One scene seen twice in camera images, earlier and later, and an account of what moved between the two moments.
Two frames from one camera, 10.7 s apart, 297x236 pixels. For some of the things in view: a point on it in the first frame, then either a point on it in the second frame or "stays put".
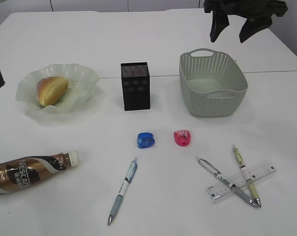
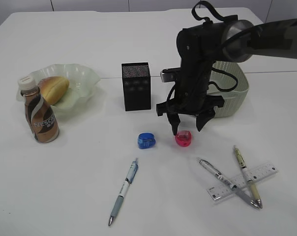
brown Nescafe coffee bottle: (12, 175) → (41, 117)
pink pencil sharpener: (182, 137) stays put
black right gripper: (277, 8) → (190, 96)
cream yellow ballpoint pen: (255, 199) stays put
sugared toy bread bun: (50, 90) stays put
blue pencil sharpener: (145, 140) stays put
